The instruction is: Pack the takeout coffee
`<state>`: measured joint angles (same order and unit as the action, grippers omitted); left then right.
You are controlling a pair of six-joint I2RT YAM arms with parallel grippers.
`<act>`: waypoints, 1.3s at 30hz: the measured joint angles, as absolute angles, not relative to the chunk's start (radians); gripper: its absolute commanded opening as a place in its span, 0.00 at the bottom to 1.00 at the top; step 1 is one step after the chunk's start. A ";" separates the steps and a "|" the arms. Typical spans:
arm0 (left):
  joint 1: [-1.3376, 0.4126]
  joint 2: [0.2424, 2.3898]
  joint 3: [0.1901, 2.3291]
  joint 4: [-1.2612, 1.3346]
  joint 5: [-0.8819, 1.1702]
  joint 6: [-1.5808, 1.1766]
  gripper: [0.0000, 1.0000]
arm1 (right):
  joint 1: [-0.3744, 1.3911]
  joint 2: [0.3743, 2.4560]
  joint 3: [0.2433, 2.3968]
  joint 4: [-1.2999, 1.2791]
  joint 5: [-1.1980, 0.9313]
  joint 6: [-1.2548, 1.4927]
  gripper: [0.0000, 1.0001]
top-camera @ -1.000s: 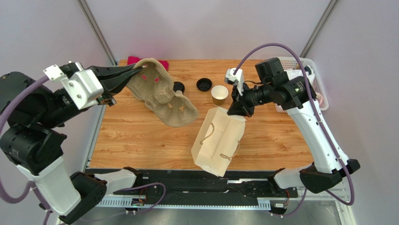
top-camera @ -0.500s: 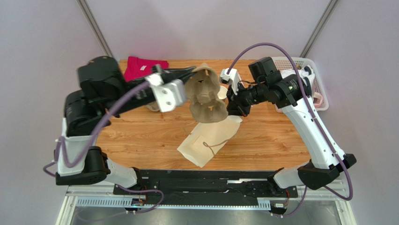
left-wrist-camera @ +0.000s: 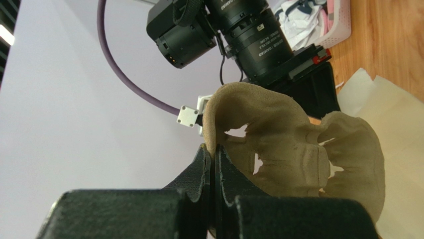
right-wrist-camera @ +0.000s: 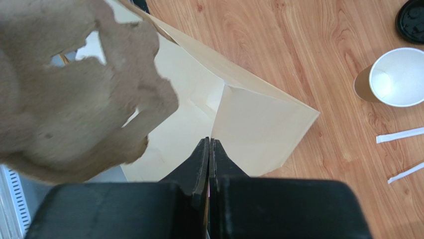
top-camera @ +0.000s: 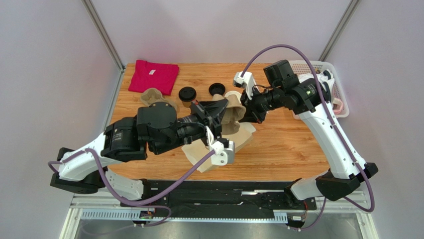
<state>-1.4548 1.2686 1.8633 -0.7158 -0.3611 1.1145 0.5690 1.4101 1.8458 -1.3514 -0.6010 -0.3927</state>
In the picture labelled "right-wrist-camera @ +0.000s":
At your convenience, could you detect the pulp cup carrier tray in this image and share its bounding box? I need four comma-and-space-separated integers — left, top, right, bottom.
0, 0, 179, 184

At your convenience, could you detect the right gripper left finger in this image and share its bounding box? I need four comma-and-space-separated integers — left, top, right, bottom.
26, 138, 210, 239

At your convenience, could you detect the white wrapped straw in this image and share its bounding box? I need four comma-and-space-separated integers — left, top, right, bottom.
376, 127, 424, 144
387, 162, 424, 184

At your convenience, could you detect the brown paper bag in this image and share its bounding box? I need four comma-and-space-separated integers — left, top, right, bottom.
49, 0, 320, 183

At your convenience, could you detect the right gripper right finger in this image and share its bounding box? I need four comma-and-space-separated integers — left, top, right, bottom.
209, 139, 372, 239

